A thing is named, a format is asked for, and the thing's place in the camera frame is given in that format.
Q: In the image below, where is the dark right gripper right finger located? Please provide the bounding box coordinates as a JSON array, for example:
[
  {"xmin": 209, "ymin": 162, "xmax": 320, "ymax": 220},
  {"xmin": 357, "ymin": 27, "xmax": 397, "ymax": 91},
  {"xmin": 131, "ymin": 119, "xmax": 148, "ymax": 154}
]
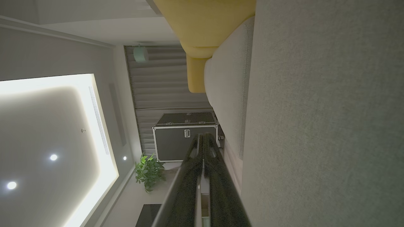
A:
[{"xmin": 204, "ymin": 133, "xmax": 253, "ymax": 227}]

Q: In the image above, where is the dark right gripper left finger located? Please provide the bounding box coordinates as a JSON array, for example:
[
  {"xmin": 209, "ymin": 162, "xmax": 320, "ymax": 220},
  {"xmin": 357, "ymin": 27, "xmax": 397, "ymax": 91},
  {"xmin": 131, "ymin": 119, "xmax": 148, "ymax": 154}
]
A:
[{"xmin": 151, "ymin": 133, "xmax": 204, "ymax": 227}]

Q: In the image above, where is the green potted plant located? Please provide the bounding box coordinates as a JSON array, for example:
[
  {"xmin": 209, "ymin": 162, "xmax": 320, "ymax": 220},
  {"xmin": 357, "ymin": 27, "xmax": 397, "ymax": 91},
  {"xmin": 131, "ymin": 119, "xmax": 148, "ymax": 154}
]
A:
[{"xmin": 135, "ymin": 153, "xmax": 166, "ymax": 193}]

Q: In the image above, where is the black flight case on wheels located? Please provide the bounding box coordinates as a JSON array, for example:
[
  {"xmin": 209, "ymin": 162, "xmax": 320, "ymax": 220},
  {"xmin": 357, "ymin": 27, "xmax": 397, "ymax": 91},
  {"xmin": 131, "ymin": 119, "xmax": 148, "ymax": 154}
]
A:
[{"xmin": 152, "ymin": 112, "xmax": 225, "ymax": 163}]

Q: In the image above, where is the white linear ceiling vent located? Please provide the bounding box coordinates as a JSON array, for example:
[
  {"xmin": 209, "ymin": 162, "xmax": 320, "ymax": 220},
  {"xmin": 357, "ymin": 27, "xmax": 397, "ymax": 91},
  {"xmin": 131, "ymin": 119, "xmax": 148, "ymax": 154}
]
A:
[{"xmin": 88, "ymin": 86, "xmax": 110, "ymax": 155}]

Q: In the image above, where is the grey curtain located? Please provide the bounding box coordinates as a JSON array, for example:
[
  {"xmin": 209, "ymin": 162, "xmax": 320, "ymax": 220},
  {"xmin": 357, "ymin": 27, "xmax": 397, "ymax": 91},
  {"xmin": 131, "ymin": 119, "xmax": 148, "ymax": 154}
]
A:
[{"xmin": 124, "ymin": 45, "xmax": 218, "ymax": 156}]

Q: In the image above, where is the narrow yellow backrest cushion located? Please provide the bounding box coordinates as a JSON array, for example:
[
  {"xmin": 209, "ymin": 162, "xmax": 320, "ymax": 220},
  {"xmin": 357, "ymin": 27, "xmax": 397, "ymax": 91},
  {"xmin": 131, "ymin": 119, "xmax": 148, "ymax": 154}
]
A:
[{"xmin": 186, "ymin": 55, "xmax": 210, "ymax": 93}]

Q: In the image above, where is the pale green round lamp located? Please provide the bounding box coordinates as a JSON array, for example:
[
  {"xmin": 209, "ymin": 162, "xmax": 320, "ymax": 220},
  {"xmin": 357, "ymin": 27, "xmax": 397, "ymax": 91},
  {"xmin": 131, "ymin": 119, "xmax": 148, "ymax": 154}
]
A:
[{"xmin": 133, "ymin": 46, "xmax": 149, "ymax": 62}]

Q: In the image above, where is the wide yellow backrest cushion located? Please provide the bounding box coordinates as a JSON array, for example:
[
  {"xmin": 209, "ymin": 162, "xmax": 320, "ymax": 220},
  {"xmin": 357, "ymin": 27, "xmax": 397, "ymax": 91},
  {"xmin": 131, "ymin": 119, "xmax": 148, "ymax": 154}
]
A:
[{"xmin": 153, "ymin": 0, "xmax": 257, "ymax": 59}]

